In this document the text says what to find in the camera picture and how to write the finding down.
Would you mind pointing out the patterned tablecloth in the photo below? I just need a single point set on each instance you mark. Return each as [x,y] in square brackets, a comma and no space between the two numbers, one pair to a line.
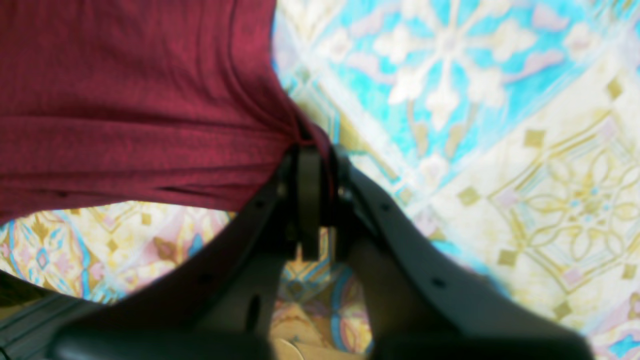
[507,132]

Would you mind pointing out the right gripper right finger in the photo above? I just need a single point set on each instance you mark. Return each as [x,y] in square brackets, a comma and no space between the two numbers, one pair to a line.
[421,304]

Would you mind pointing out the dark red t-shirt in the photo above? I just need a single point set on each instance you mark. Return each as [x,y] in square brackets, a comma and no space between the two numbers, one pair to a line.
[163,101]

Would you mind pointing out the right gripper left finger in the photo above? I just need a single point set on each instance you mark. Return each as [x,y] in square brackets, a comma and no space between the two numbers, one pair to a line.
[219,304]

